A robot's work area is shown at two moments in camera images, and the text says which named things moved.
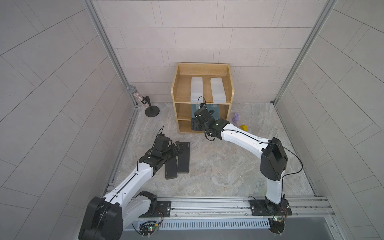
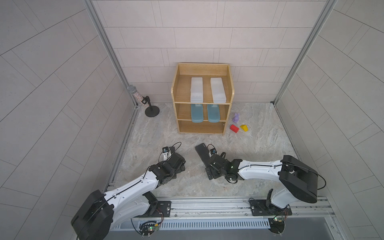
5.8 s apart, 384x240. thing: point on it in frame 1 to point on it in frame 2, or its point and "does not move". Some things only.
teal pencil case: x=216 y=114 does not move
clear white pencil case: x=218 y=90 does not move
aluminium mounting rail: x=285 y=208 does not move
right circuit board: x=277 y=225 does not move
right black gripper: x=195 y=122 to x=210 y=168
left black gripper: x=175 y=152 to x=180 y=169
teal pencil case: x=194 y=108 does not move
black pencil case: x=183 y=159 to x=203 y=154
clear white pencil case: x=196 y=89 does not move
